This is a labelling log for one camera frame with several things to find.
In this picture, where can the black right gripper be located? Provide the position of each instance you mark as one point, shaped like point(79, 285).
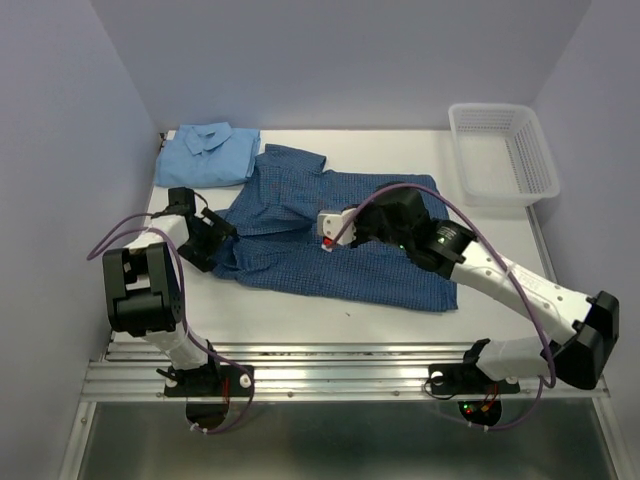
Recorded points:
point(359, 237)

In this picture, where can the white plastic basket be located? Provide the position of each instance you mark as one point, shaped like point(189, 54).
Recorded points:
point(503, 158)

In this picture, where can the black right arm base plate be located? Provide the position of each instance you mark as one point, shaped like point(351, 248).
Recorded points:
point(465, 379)

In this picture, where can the light blue folded shirt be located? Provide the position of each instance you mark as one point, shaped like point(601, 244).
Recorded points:
point(207, 156)

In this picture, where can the aluminium front rail frame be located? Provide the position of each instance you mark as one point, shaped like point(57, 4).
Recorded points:
point(284, 373)

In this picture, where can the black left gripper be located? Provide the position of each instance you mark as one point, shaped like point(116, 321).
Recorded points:
point(219, 231)

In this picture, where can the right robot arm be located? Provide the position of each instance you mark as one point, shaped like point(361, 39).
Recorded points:
point(575, 333)

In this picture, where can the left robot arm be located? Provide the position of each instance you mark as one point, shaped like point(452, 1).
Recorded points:
point(144, 298)

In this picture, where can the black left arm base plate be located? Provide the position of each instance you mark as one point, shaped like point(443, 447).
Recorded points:
point(207, 381)

